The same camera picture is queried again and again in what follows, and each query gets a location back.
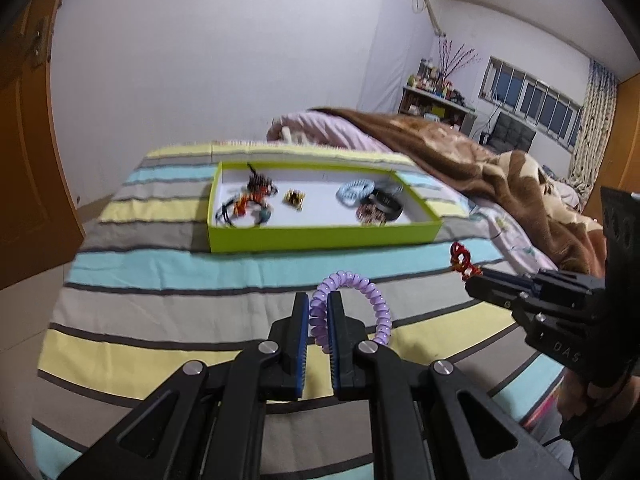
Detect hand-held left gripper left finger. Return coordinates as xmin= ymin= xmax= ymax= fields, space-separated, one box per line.
xmin=57 ymin=291 xmax=310 ymax=480

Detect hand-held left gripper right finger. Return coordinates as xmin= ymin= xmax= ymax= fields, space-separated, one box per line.
xmin=327 ymin=290 xmax=576 ymax=480

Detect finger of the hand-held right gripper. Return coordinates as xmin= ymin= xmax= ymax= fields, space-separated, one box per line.
xmin=465 ymin=277 xmax=536 ymax=318
xmin=477 ymin=267 xmax=540 ymax=287

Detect red hair tie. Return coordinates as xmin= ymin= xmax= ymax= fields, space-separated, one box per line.
xmin=448 ymin=241 xmax=484 ymax=282

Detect purple spiral hair tie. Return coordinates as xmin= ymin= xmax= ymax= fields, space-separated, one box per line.
xmin=308 ymin=270 xmax=393 ymax=357

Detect green cardboard box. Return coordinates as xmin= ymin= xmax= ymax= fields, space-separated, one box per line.
xmin=207 ymin=160 xmax=445 ymax=254

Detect black hair band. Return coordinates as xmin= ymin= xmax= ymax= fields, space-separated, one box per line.
xmin=367 ymin=191 xmax=407 ymax=222

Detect dark multicoloured beaded bracelet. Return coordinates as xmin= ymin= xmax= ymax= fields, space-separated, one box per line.
xmin=356 ymin=202 xmax=389 ymax=227

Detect light blue spiral hair tie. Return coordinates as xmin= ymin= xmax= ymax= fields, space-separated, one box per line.
xmin=336 ymin=178 xmax=375 ymax=207

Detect red knotted cord bracelet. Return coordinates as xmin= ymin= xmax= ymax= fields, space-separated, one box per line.
xmin=232 ymin=187 xmax=279 ymax=216

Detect person's right hand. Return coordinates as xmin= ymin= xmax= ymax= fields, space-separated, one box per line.
xmin=556 ymin=360 xmax=640 ymax=432

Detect pink striped cloth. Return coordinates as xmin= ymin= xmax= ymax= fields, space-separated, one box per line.
xmin=522 ymin=374 xmax=569 ymax=429

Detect brown plush blanket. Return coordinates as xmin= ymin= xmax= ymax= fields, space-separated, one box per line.
xmin=307 ymin=106 xmax=609 ymax=277

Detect black chair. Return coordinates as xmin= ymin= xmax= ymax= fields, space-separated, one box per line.
xmin=484 ymin=111 xmax=539 ymax=154

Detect striped blanket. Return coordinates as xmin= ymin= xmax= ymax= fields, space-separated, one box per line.
xmin=30 ymin=140 xmax=567 ymax=480

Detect patterned curtain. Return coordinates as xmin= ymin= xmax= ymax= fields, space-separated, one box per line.
xmin=567 ymin=57 xmax=619 ymax=212

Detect window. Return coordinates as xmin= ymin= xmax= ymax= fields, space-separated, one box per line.
xmin=479 ymin=55 xmax=584 ymax=152

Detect white shelf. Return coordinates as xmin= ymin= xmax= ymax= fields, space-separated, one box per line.
xmin=398 ymin=84 xmax=479 ymax=137

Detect row of bottles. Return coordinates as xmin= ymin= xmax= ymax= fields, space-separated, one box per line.
xmin=407 ymin=57 xmax=467 ymax=107

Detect purple branches in vase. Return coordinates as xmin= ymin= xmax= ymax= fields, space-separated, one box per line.
xmin=437 ymin=37 xmax=482 ymax=92

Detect wooden door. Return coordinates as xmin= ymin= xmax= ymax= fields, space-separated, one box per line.
xmin=0 ymin=0 xmax=87 ymax=292

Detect metal door latch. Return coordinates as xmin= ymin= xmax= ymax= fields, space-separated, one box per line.
xmin=27 ymin=16 xmax=49 ymax=69

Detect brown beaded bracelet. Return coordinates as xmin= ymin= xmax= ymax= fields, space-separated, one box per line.
xmin=245 ymin=161 xmax=277 ymax=194

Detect wall pipe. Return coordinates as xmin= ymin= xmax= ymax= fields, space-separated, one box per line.
xmin=412 ymin=0 xmax=449 ymax=39

